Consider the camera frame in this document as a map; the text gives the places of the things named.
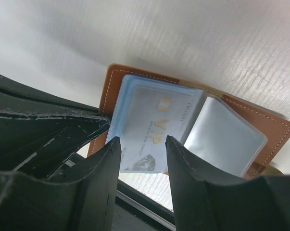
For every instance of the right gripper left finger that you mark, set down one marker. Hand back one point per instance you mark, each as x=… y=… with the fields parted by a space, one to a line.
x=81 y=198

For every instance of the silver VIP card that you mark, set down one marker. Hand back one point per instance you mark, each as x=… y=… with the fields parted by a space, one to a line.
x=153 y=115

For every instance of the brown leather card holder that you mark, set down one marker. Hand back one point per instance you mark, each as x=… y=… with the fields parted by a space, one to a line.
x=230 y=134

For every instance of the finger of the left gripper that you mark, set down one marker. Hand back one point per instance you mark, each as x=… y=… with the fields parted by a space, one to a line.
x=39 y=131

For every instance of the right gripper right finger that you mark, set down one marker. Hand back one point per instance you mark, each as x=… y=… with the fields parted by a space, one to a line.
x=206 y=198

